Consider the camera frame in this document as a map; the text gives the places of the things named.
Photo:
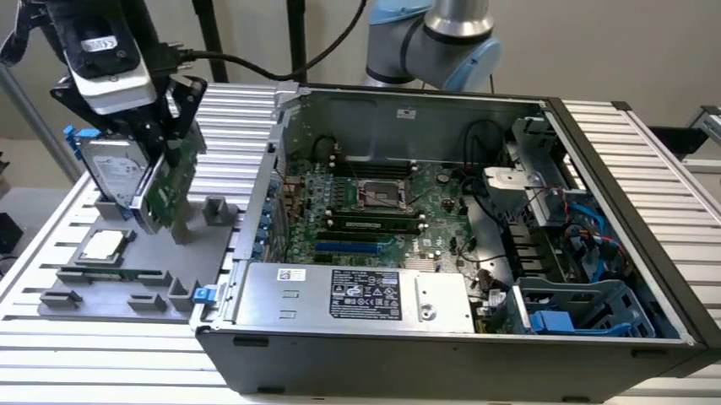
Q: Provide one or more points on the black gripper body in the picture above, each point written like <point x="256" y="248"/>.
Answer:
<point x="143" y="21"/>

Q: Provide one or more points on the green graphics card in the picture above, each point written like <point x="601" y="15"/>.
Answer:
<point x="171" y="190"/>

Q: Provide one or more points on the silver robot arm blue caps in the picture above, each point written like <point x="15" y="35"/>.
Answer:
<point x="445" y="42"/>

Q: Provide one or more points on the black stand pole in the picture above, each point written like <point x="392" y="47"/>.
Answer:
<point x="297" y="34"/>
<point x="212" y="38"/>

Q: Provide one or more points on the hard disk with blue caddy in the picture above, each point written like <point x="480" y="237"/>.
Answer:
<point x="113" y="173"/>

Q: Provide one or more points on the small black box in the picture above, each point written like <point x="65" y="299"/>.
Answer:
<point x="10" y="232"/>

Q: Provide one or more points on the silver CPU chip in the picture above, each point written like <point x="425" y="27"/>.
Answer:
<point x="105" y="249"/>

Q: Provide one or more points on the grey parts rack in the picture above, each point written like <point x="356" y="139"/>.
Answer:
<point x="146" y="261"/>

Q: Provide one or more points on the CPU socket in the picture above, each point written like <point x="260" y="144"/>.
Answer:
<point x="384" y="194"/>

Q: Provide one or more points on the green RAM stick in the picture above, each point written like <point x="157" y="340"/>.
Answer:
<point x="113" y="273"/>

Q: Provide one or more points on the black expansion slot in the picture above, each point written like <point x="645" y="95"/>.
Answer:
<point x="344" y="236"/>

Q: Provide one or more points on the installed black RAM stick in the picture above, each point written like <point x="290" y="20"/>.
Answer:
<point x="372" y="223"/>

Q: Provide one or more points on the blue expansion slot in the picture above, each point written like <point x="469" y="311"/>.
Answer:
<point x="346" y="248"/>

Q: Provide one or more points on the blue case latch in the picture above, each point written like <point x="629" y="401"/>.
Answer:
<point x="204" y="295"/>

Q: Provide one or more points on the green motherboard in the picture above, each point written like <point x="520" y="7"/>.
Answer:
<point x="440" y="228"/>

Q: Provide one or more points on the silver power supply unit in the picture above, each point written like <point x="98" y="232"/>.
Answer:
<point x="349" y="297"/>

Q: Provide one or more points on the silver chipset heatsink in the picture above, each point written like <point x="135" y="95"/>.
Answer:
<point x="422" y="264"/>

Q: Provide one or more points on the silver metal drive cage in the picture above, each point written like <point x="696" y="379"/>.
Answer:
<point x="541" y="177"/>

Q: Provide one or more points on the black open PC case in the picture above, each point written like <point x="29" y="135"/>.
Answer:
<point x="451" y="358"/>

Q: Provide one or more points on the grey disk bay blue clip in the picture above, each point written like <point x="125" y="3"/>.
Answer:
<point x="580" y="308"/>

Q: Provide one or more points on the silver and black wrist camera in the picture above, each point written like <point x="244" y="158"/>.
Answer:
<point x="110" y="63"/>

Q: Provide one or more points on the aluminium frame post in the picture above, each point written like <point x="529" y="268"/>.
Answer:
<point x="34" y="122"/>

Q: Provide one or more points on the aluminium frame profile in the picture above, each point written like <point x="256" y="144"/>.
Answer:
<point x="702" y="135"/>

